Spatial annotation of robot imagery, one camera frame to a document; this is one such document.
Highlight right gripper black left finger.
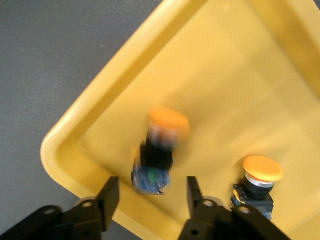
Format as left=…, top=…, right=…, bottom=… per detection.
left=59, top=176, right=121, bottom=240

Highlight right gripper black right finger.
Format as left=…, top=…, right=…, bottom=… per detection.
left=178, top=176, right=226, bottom=240

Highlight yellow mushroom push button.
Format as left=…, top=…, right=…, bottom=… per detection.
left=131, top=106, right=192, bottom=196
left=229, top=155, right=285, bottom=222

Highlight yellow plastic tray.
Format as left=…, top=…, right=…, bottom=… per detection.
left=39, top=0, right=320, bottom=240

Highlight dark grey table cloth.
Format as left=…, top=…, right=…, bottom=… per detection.
left=0, top=0, right=181, bottom=240

